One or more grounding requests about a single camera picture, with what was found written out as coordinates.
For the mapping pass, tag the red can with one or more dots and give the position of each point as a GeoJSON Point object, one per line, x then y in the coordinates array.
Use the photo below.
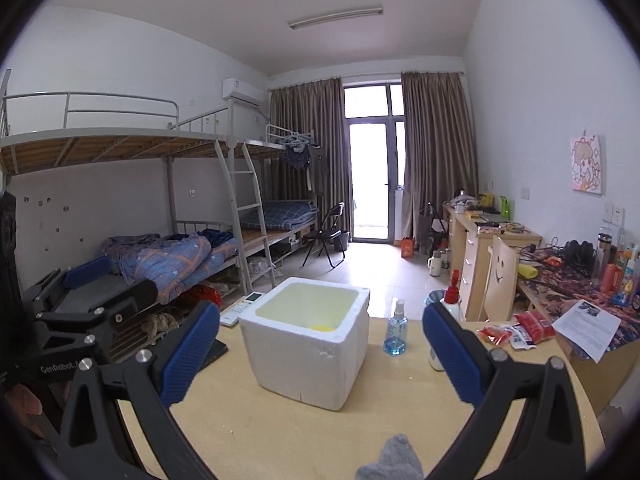
{"type": "Point", "coordinates": [611, 279]}

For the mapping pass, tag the white air conditioner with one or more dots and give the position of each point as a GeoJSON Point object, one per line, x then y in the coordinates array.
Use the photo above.
{"type": "Point", "coordinates": [244, 91]}

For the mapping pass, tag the metal bunk bed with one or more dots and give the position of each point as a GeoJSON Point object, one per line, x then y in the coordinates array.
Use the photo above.
{"type": "Point", "coordinates": [125, 150]}

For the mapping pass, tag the grey sock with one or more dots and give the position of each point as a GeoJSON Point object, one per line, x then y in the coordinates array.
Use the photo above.
{"type": "Point", "coordinates": [392, 460]}

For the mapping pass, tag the blue orange quilt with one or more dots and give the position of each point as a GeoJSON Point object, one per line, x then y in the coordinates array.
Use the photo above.
{"type": "Point", "coordinates": [170, 260]}

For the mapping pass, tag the white bottle red cap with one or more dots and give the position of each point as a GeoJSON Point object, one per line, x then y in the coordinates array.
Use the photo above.
{"type": "Point", "coordinates": [452, 300]}

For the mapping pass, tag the black flat object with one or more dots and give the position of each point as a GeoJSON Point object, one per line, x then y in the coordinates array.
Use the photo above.
{"type": "Point", "coordinates": [216, 352]}

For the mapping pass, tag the ceiling tube light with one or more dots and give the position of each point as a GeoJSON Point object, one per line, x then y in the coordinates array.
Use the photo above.
{"type": "Point", "coordinates": [335, 17]}

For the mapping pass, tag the white foam box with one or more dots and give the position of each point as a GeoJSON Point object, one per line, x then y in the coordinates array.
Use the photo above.
{"type": "Point", "coordinates": [300, 360]}

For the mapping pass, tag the person's left hand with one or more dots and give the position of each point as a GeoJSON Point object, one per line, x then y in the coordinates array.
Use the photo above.
{"type": "Point", "coordinates": [22, 402]}

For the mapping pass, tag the yellow packet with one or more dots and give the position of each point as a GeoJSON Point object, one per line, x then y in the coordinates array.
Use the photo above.
{"type": "Point", "coordinates": [527, 271]}

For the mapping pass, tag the cardboard box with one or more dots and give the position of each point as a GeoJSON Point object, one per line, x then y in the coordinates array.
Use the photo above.
{"type": "Point", "coordinates": [605, 375]}

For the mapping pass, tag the black waste bin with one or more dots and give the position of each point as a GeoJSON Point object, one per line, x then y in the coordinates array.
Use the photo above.
{"type": "Point", "coordinates": [342, 241]}

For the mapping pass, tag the white red snack packet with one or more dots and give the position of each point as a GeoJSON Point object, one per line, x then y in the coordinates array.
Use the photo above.
{"type": "Point", "coordinates": [520, 337]}

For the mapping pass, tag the wooden chair smiley cutout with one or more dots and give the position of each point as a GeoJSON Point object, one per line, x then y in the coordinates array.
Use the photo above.
{"type": "Point", "coordinates": [500, 280]}

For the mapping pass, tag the black folding chair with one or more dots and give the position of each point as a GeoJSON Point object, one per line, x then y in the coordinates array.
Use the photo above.
{"type": "Point", "coordinates": [325, 235]}

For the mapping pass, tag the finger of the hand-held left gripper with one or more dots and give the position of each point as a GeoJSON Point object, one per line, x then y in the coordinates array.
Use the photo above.
{"type": "Point", "coordinates": [135, 297]}
{"type": "Point", "coordinates": [87, 270]}

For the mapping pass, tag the blue plaid folded mattress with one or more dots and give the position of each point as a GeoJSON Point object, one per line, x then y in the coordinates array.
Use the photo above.
{"type": "Point", "coordinates": [280, 215]}

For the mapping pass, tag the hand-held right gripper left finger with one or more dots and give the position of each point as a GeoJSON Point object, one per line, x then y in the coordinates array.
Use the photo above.
{"type": "Point", "coordinates": [192, 340]}

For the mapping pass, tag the white wall sockets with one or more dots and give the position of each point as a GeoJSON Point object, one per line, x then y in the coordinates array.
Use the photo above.
{"type": "Point", "coordinates": [614, 214]}

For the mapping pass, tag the brown curtain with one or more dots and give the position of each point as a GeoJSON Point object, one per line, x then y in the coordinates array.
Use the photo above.
{"type": "Point", "coordinates": [440, 160]}
{"type": "Point", "coordinates": [307, 160]}

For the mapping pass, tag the hanging dark clothes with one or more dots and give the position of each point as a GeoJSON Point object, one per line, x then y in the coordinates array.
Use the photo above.
{"type": "Point", "coordinates": [299, 152]}

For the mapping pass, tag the cluttered wooden desk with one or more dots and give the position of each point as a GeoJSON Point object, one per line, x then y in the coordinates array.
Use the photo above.
{"type": "Point", "coordinates": [565, 285]}

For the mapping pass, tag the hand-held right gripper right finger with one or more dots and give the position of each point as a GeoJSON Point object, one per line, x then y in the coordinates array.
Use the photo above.
{"type": "Point", "coordinates": [450, 355]}

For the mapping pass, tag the black headphones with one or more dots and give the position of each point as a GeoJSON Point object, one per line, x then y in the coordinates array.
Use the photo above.
{"type": "Point", "coordinates": [579, 252]}

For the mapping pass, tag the red bag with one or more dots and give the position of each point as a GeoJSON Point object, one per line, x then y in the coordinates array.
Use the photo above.
{"type": "Point", "coordinates": [202, 295]}

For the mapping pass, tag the cartoon wall poster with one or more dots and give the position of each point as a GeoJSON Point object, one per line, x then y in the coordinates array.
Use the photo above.
{"type": "Point", "coordinates": [586, 164]}

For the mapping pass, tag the white thermos jug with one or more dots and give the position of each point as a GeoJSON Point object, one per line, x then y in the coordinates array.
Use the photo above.
{"type": "Point", "coordinates": [435, 263]}

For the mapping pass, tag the green standing packet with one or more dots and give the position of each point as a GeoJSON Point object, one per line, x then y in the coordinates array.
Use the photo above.
{"type": "Point", "coordinates": [505, 207]}

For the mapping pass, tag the orange bag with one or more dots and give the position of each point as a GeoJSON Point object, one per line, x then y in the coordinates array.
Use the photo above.
{"type": "Point", "coordinates": [408, 248]}

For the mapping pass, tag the wooden desk with drawers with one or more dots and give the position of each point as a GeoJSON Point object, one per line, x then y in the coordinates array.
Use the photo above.
{"type": "Point", "coordinates": [475, 260]}

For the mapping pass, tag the white paper sheet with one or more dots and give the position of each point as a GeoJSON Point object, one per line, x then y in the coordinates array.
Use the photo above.
{"type": "Point", "coordinates": [585, 330]}

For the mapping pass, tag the glass balcony door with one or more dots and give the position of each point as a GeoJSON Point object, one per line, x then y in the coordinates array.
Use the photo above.
{"type": "Point", "coordinates": [372, 170]}

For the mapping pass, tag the clear blue sanitizer bottle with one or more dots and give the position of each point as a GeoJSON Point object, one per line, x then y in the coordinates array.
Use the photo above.
{"type": "Point", "coordinates": [396, 332]}

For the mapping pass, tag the dark thermos bottle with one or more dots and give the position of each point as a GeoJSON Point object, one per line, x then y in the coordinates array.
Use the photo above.
{"type": "Point", "coordinates": [604, 255]}

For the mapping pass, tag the white remote control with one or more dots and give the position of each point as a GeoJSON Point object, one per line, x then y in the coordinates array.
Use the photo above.
{"type": "Point", "coordinates": [245, 307]}

